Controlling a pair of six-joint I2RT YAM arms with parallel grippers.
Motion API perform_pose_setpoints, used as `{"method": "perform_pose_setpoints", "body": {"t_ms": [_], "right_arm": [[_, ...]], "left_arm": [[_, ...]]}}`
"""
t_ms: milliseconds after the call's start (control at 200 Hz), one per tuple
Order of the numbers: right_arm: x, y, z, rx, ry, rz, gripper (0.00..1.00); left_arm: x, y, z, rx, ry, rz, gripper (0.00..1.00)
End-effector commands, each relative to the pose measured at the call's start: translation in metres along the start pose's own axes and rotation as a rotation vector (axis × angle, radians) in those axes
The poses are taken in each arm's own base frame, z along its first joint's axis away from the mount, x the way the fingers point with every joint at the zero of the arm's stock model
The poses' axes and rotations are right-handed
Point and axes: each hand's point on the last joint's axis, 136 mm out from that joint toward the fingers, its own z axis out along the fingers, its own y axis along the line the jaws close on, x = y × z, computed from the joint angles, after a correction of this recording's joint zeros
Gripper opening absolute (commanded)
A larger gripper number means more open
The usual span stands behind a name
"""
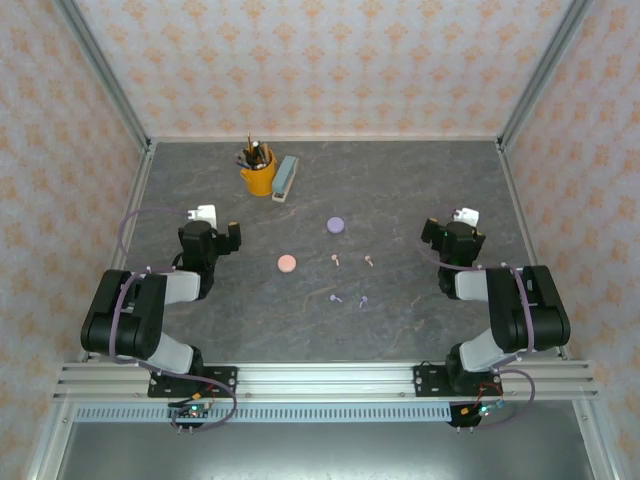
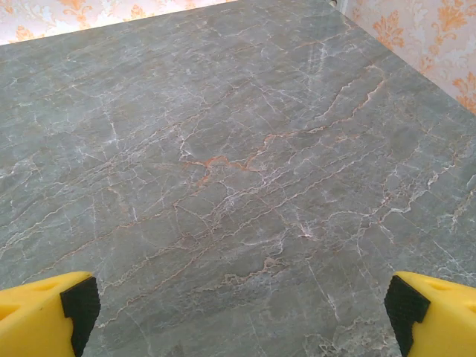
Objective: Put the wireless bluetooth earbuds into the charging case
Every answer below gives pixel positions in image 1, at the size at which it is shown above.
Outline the aluminium table edge rail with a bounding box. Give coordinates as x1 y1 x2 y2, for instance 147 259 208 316
79 144 156 362
497 142 571 361
149 134 501 145

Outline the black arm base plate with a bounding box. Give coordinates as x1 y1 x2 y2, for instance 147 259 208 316
147 366 239 399
412 364 502 399

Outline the aluminium frame post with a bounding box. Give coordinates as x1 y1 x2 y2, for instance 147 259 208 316
496 0 596 151
52 0 154 154

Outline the grey metal shelf panel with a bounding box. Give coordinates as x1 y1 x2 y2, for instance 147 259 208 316
54 422 596 480

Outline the yellow pen holder cup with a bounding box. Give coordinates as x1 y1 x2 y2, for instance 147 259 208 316
239 147 279 197

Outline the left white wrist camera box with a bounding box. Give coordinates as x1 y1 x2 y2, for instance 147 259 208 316
188 203 220 229

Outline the grey blue stapler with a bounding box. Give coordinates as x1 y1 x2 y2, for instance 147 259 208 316
271 155 300 203

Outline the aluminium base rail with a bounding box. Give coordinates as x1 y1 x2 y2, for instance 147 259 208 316
52 362 600 401

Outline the grey slotted cable duct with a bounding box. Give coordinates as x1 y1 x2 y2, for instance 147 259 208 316
73 403 464 424

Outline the controller board with green light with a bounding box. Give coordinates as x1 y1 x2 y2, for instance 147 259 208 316
448 397 507 431
167 401 215 435

